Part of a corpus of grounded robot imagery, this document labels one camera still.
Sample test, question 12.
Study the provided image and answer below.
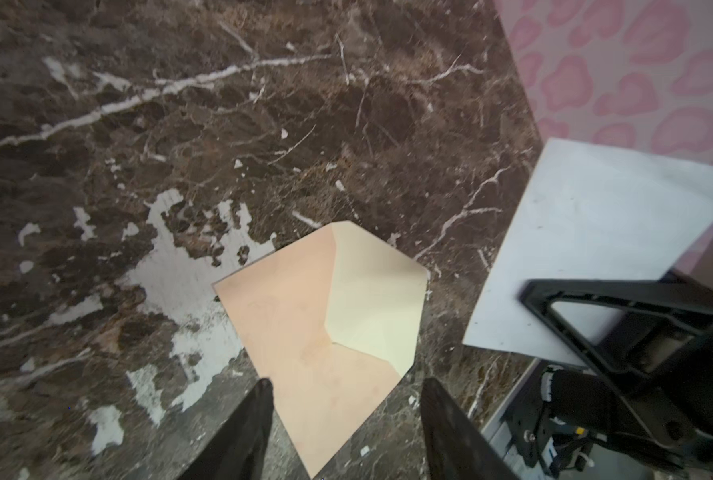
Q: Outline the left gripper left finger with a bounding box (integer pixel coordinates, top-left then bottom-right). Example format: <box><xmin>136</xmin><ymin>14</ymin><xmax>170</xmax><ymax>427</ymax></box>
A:
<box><xmin>178</xmin><ymin>378</ymin><xmax>274</xmax><ymax>480</ymax></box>

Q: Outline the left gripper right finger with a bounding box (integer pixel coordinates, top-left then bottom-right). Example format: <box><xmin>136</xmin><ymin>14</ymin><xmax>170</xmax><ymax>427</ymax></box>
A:
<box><xmin>420</xmin><ymin>378</ymin><xmax>519</xmax><ymax>480</ymax></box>

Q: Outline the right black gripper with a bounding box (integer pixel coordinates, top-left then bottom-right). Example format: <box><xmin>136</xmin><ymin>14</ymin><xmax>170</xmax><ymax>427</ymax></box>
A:
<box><xmin>520</xmin><ymin>279</ymin><xmax>713</xmax><ymax>472</ymax></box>

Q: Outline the pink envelope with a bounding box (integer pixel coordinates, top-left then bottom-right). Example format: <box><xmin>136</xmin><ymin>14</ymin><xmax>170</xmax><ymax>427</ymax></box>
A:
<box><xmin>214</xmin><ymin>221</ymin><xmax>428</xmax><ymax>476</ymax></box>

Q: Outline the green floral letter paper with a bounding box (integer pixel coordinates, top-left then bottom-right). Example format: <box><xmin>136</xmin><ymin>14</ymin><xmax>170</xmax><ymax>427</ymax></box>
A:
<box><xmin>463</xmin><ymin>138</ymin><xmax>713</xmax><ymax>365</ymax></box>

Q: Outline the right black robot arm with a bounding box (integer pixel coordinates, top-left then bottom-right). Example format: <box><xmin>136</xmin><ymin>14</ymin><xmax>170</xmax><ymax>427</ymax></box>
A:
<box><xmin>520</xmin><ymin>277</ymin><xmax>713</xmax><ymax>477</ymax></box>

